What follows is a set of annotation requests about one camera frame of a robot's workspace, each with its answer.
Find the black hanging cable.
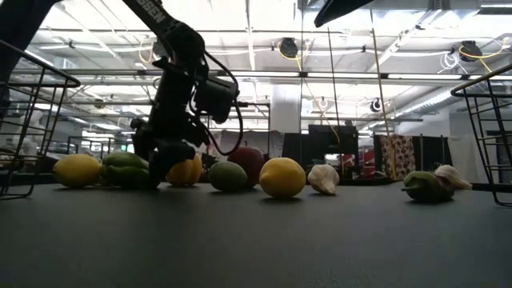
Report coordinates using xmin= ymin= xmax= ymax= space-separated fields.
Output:
xmin=326 ymin=26 xmax=342 ymax=135

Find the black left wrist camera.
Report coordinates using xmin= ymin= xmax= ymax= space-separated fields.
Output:
xmin=194 ymin=74 xmax=241 ymax=126

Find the yellow bell pepper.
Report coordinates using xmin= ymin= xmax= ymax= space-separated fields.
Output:
xmin=165 ymin=154 xmax=204 ymax=188

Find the light green chayote squash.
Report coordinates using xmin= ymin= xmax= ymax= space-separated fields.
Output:
xmin=98 ymin=151 xmax=161 ymax=190

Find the copper wire basket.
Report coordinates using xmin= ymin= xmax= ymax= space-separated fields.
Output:
xmin=0 ymin=38 xmax=82 ymax=201
xmin=450 ymin=62 xmax=512 ymax=208

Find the black aluminium table frame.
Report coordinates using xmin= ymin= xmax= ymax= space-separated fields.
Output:
xmin=0 ymin=171 xmax=512 ymax=194

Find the green lime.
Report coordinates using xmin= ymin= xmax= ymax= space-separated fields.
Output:
xmin=208 ymin=160 xmax=249 ymax=192

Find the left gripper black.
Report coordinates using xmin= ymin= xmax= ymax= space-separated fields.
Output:
xmin=130 ymin=54 xmax=210 ymax=188

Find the red yellow apple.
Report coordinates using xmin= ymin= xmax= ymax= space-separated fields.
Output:
xmin=226 ymin=146 xmax=266 ymax=189

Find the floral patterned cloth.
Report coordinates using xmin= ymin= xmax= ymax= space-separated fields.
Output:
xmin=378 ymin=134 xmax=417 ymax=181

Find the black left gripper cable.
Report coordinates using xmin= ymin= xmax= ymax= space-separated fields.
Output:
xmin=202 ymin=50 xmax=245 ymax=158

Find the orange hanging cable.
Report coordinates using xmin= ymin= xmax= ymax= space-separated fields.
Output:
xmin=368 ymin=10 xmax=398 ymax=181

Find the black partition screen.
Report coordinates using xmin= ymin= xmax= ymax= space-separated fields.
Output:
xmin=282 ymin=124 xmax=360 ymax=182

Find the white garlic bulb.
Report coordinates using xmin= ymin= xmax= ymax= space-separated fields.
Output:
xmin=306 ymin=163 xmax=341 ymax=196
xmin=434 ymin=164 xmax=474 ymax=191

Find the yellow lemon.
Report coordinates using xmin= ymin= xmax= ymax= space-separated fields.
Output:
xmin=52 ymin=154 xmax=102 ymax=189
xmin=258 ymin=157 xmax=307 ymax=200

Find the red chili pepper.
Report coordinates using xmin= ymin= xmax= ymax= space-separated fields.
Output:
xmin=401 ymin=170 xmax=456 ymax=204

